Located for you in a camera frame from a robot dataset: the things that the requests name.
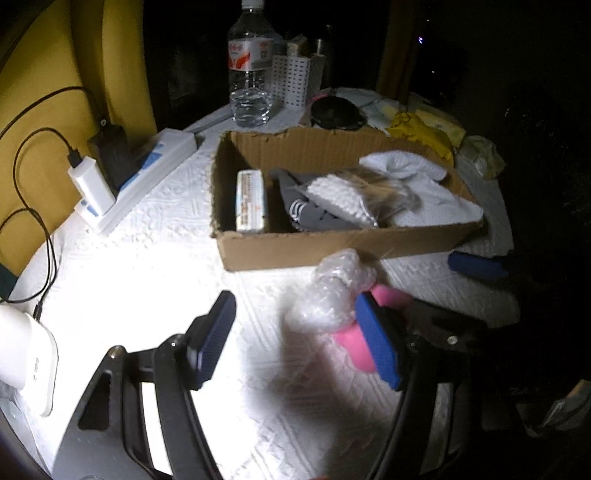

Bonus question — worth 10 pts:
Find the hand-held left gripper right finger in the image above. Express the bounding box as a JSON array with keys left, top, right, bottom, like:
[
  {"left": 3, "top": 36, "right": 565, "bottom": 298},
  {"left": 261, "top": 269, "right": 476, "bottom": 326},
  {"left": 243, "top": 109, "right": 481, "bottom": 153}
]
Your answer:
[{"left": 355, "top": 292, "right": 491, "bottom": 480}]

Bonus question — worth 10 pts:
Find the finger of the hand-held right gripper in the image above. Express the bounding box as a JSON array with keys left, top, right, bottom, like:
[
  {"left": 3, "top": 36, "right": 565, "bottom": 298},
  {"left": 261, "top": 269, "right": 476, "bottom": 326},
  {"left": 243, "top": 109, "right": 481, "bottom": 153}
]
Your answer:
[{"left": 447, "top": 250, "right": 511, "bottom": 281}]

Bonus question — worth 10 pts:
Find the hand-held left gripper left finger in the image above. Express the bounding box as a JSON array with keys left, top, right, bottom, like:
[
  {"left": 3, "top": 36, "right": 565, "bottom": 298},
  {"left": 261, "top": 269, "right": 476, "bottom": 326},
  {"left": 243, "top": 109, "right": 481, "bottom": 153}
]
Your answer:
[{"left": 51, "top": 291, "right": 238, "bottom": 480}]

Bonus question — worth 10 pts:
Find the pink soft toy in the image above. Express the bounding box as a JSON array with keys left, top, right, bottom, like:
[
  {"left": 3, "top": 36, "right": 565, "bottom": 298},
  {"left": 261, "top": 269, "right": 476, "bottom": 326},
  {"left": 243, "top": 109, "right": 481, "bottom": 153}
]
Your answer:
[{"left": 335, "top": 285, "right": 414, "bottom": 372}]

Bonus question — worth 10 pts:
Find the clear bubble wrap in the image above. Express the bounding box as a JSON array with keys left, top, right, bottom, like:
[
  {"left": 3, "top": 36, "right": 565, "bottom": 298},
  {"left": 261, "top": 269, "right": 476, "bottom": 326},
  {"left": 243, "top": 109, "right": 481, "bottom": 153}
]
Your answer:
[{"left": 285, "top": 248, "right": 377, "bottom": 334}]

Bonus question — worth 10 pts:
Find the white dotted cloth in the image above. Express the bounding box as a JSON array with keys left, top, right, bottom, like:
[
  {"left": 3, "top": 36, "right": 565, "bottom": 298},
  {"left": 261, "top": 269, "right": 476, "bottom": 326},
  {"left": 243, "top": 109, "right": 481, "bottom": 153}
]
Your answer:
[{"left": 358, "top": 150, "right": 485, "bottom": 228}]

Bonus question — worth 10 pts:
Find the brown cardboard box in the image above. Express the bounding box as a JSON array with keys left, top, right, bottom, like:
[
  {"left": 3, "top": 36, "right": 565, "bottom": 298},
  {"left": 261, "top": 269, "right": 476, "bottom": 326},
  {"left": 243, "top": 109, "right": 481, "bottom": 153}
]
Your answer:
[{"left": 210, "top": 126, "right": 485, "bottom": 272}]

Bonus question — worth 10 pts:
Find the small white carton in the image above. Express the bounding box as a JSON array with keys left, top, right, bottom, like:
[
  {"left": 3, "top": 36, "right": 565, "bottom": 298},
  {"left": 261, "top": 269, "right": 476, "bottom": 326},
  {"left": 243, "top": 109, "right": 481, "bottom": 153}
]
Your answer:
[{"left": 235, "top": 169, "right": 269, "bottom": 232}]

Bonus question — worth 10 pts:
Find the grey sock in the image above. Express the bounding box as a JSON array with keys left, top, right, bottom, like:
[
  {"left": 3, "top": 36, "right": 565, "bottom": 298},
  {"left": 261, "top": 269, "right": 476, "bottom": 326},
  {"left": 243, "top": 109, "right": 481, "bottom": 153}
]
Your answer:
[{"left": 270, "top": 168, "right": 370, "bottom": 232}]

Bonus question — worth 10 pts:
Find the white waffle towel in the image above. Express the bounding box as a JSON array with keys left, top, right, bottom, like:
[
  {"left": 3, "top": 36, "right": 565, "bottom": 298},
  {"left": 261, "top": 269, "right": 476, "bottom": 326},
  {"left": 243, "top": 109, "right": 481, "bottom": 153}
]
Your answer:
[{"left": 305, "top": 178, "right": 379, "bottom": 227}]

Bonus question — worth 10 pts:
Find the clear plastic bag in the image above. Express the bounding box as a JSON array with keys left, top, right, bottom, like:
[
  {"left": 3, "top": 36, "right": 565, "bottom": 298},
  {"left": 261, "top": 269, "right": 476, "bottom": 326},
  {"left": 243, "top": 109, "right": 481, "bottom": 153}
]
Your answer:
[{"left": 457, "top": 135, "right": 506, "bottom": 178}]

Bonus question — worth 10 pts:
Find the yellow wipes packet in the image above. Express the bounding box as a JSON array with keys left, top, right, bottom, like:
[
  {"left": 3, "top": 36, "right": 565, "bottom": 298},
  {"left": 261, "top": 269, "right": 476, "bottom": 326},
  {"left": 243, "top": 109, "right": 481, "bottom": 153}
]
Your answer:
[{"left": 387, "top": 111, "right": 455, "bottom": 167}]

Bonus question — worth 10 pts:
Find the pale yellow tissue pack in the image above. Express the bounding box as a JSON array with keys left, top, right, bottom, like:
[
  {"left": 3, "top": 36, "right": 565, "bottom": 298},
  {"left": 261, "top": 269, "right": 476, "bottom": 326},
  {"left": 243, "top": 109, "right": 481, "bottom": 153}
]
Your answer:
[{"left": 416, "top": 108, "right": 467, "bottom": 148}]

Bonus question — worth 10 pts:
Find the white desk lamp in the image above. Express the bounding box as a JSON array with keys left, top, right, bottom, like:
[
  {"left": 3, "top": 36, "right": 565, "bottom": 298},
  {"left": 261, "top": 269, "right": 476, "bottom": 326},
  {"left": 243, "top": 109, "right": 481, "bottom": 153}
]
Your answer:
[{"left": 0, "top": 302, "right": 60, "bottom": 418}]

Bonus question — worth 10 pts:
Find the white power strip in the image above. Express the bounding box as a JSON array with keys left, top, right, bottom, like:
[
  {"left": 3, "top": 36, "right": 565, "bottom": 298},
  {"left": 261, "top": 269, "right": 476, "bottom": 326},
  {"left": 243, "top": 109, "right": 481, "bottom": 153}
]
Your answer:
[{"left": 74, "top": 129, "right": 198, "bottom": 236}]

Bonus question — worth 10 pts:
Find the white charger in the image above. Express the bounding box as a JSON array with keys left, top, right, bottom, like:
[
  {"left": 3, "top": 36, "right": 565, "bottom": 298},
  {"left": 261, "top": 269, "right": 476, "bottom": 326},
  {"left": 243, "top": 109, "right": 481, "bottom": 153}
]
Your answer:
[{"left": 68, "top": 156, "right": 115, "bottom": 214}]

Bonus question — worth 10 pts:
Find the black round lid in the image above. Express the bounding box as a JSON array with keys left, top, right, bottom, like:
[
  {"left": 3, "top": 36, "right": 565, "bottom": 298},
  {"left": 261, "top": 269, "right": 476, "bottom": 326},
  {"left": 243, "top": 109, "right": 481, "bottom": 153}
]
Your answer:
[{"left": 310, "top": 96, "right": 365, "bottom": 132}]

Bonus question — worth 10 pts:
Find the black power adapter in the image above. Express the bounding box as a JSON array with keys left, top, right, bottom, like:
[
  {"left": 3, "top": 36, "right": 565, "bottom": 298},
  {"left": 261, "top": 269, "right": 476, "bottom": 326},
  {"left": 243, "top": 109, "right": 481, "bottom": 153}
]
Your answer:
[{"left": 88, "top": 124, "right": 139, "bottom": 190}]

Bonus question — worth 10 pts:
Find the yellow curtain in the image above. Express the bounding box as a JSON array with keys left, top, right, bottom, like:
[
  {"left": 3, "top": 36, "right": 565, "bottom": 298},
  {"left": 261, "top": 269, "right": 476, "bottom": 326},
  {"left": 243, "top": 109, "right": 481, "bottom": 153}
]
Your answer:
[
  {"left": 0, "top": 0, "right": 158, "bottom": 278},
  {"left": 376, "top": 0, "right": 416, "bottom": 95}
]

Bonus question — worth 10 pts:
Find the metal thermos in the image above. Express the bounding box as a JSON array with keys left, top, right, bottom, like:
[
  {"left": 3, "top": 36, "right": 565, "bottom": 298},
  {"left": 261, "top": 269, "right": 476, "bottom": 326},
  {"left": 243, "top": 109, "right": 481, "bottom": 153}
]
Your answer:
[{"left": 310, "top": 38, "right": 334, "bottom": 90}]

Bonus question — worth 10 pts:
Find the white perforated basket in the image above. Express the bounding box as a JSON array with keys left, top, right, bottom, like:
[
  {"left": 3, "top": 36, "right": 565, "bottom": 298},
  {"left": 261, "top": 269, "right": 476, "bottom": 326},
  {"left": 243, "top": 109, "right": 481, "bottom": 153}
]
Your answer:
[{"left": 271, "top": 53, "right": 323, "bottom": 109}]

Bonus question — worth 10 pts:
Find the clear plastic water bottle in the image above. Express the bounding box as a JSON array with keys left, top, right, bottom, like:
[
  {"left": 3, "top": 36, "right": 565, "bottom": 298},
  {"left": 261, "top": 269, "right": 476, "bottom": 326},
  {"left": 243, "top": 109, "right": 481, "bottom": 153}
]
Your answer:
[{"left": 228, "top": 0, "right": 274, "bottom": 127}]

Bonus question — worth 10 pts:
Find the black charger cable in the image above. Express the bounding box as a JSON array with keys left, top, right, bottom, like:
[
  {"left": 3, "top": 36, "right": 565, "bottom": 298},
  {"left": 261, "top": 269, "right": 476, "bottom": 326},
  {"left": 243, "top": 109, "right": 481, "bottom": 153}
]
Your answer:
[{"left": 0, "top": 127, "right": 81, "bottom": 324}]

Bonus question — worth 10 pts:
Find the black adapter cable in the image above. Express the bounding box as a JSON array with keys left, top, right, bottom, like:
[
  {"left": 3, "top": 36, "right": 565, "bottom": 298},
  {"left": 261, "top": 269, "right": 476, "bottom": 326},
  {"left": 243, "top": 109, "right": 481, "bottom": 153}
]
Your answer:
[{"left": 0, "top": 85, "right": 108, "bottom": 139}]

